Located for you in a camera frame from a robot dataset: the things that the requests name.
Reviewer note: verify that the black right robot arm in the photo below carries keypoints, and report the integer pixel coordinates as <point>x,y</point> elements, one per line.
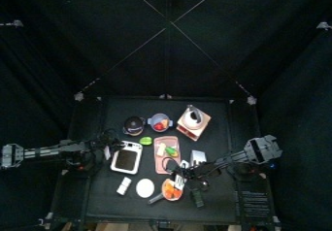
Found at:
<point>258,149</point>

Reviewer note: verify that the white knife block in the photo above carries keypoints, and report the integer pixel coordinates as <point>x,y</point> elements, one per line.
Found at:
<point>198,157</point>

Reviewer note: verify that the small white box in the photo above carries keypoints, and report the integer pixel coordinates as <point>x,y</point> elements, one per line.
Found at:
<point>123,185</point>

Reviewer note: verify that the yellow toy food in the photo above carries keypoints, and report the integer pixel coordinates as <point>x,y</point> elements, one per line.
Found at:
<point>160,149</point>

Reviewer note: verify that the metal frame pole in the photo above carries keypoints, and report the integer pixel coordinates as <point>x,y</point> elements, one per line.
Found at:
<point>167,47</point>

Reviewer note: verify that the white plate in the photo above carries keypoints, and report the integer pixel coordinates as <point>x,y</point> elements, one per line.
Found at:
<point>144,188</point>

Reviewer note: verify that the white tray black inside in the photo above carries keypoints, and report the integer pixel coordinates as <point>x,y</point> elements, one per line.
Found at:
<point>125,159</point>

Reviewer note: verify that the black pot lid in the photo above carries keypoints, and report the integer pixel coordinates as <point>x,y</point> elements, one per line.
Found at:
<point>133,123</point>

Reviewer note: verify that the black toy pot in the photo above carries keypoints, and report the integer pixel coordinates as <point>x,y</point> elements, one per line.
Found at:
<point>135,133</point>

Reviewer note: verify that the silver frame corner bracket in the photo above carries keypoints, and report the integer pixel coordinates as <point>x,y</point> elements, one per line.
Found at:
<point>322,25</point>
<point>16,23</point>
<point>77,96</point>
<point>251,100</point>

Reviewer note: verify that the orange toy food piece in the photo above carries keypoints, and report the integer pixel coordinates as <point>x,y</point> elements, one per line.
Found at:
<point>164,123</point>

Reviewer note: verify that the red wooden toy stove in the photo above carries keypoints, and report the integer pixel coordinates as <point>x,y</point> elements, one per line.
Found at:
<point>190,133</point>

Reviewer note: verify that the green toy lime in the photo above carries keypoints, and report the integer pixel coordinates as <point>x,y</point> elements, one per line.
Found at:
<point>146,140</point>

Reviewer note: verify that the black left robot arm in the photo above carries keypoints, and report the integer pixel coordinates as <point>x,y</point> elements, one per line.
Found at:
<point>42,150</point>

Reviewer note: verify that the red toy food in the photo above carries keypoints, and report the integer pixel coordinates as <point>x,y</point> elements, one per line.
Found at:
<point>158,126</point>

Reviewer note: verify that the black panel white text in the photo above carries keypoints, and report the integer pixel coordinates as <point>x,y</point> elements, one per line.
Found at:
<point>254,202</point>

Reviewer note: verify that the orange toy food in pan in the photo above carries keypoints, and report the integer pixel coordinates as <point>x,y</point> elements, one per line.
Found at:
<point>170,192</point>

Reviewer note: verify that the green toy food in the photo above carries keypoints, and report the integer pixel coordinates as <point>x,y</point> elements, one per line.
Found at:
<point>171,151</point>

